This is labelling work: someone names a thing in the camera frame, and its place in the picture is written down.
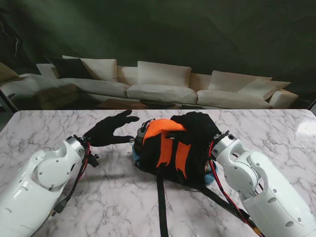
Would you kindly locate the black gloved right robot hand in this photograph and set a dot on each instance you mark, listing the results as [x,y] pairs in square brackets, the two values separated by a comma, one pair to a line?
[200,128]

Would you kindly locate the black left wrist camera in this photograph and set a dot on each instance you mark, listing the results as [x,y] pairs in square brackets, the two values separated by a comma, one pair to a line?
[93,159]

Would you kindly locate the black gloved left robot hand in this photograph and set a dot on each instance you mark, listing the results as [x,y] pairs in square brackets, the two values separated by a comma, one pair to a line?
[106,133]

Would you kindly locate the brown coffee table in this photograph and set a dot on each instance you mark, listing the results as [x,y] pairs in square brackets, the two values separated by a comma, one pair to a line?
[116,103]

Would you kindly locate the black stand leg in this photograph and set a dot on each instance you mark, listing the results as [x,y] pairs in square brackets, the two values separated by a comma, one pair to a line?
[312,103]
[9,100]

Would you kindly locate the orange and blue backpack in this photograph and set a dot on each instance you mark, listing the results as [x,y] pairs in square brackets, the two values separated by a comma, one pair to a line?
[172,158]

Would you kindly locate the cream sofa cushion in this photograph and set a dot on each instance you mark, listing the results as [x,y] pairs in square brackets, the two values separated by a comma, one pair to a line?
[44,69]
[163,74]
[232,81]
[101,69]
[266,87]

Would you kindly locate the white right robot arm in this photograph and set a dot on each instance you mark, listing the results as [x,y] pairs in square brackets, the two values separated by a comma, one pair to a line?
[261,185]

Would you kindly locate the cream sofa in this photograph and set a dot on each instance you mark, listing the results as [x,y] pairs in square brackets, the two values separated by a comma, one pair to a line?
[160,92]

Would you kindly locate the dark brown cushion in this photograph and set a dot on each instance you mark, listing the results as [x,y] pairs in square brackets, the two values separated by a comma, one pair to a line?
[69,69]

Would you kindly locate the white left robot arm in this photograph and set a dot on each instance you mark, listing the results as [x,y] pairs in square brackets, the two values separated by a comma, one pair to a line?
[37,177]

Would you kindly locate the tan armchair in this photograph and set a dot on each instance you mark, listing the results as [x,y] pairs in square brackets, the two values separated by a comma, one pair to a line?
[6,72]

